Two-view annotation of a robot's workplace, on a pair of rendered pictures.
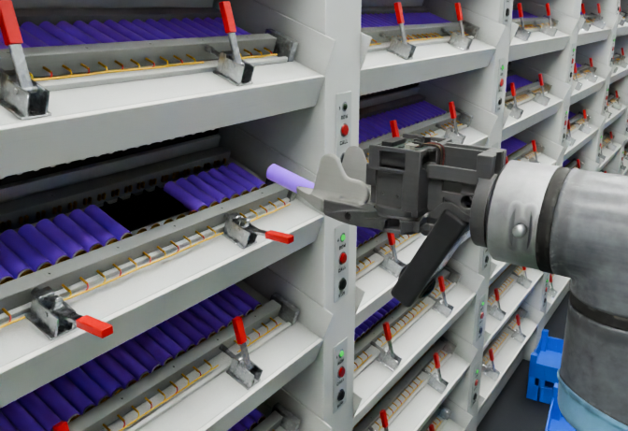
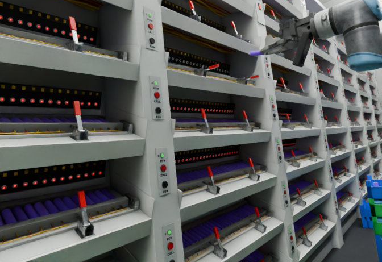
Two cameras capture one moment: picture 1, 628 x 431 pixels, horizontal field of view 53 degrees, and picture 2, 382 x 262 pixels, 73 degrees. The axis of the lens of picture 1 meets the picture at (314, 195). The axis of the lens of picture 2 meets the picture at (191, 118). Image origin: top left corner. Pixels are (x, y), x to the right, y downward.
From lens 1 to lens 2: 65 cm
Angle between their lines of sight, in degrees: 25
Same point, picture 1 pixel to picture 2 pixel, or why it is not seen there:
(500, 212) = (318, 18)
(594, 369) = (354, 42)
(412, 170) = (291, 23)
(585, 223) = (340, 8)
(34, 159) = (197, 31)
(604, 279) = (349, 18)
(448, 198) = (303, 29)
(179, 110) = (225, 36)
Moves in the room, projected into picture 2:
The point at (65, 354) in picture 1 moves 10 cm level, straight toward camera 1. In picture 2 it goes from (204, 82) to (214, 73)
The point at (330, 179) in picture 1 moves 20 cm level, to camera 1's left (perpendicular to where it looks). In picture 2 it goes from (269, 41) to (215, 49)
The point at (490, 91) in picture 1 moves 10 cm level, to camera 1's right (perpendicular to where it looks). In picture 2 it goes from (312, 83) to (328, 81)
